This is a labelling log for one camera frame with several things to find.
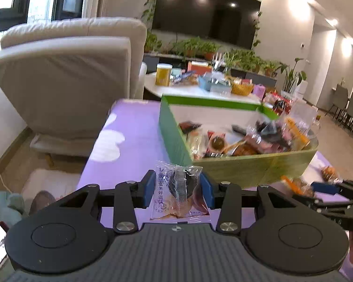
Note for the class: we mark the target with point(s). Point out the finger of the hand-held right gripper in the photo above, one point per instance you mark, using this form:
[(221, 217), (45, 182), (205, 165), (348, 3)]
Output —
[(323, 187), (320, 203)]

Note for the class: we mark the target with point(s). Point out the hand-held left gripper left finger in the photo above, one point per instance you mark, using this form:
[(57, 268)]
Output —
[(150, 186)]

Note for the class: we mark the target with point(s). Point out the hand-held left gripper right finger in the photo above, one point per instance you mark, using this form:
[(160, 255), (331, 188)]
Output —
[(207, 189)]

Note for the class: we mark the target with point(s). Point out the orange snack packet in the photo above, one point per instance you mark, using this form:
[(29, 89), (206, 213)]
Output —
[(298, 185)]

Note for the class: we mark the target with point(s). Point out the clear packet with dark pastry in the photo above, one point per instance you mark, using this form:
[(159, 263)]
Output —
[(179, 188)]

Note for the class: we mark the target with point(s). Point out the green cardboard box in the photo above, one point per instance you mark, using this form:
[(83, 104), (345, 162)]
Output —
[(247, 170)]

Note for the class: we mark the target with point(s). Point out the pile of assorted snack packets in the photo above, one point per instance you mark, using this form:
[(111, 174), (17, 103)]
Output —
[(247, 144)]

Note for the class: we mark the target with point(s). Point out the clear packet with brown snack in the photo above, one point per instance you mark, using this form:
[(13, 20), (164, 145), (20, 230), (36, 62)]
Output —
[(329, 174)]

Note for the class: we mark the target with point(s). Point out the purple printed tablecloth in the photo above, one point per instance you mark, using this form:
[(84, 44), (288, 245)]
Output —
[(129, 152)]

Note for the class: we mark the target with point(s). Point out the pile of red snack bags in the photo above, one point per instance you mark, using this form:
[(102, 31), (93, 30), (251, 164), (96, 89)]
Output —
[(279, 104)]

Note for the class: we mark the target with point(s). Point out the white fluffy rug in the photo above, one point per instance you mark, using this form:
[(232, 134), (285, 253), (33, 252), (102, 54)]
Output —
[(51, 182)]

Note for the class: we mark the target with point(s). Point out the round white table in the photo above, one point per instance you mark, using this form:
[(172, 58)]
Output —
[(191, 91)]

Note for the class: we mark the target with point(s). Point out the blue plastic basket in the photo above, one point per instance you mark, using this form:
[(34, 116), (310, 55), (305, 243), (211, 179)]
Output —
[(216, 87)]

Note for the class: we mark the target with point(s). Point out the yellow woven basket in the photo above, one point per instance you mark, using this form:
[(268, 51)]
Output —
[(241, 89)]

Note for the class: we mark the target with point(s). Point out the brown slipper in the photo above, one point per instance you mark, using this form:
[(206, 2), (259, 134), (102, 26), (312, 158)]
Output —
[(42, 201)]

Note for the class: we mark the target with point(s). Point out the pink box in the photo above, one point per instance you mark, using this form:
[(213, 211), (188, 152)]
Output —
[(259, 91)]

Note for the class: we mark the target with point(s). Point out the pile of blue snack packets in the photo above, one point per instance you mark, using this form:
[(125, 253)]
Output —
[(184, 80)]

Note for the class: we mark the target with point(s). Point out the yellow canister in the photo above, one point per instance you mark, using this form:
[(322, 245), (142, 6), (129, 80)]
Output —
[(163, 75)]

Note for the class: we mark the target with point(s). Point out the peace lily plant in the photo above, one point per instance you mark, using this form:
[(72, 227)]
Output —
[(291, 75)]

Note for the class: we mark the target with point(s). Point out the teal mug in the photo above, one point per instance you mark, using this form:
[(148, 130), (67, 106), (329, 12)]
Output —
[(176, 72)]

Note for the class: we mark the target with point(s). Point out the orange tissue box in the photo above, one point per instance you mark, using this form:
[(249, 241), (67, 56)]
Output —
[(197, 68)]

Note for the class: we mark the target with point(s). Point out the beige armchair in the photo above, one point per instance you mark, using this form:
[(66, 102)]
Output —
[(67, 88)]

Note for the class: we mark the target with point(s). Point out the small white picket fence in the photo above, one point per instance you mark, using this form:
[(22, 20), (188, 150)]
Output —
[(219, 58)]

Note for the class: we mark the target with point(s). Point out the row of leafy potted plants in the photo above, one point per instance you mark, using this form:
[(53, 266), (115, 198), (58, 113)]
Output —
[(250, 61)]

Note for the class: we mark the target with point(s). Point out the potted plants in terracotta pots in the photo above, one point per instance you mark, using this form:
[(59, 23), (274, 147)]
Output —
[(197, 47)]

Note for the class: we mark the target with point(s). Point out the potted green plant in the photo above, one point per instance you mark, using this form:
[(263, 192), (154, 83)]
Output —
[(151, 42)]

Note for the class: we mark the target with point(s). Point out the teal trouser leg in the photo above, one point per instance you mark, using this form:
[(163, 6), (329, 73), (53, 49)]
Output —
[(6, 207)]

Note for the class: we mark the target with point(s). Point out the trailing green vine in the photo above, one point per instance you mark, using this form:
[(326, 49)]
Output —
[(257, 20), (151, 3)]

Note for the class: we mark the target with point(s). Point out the wall television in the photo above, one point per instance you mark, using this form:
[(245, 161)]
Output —
[(206, 8)]

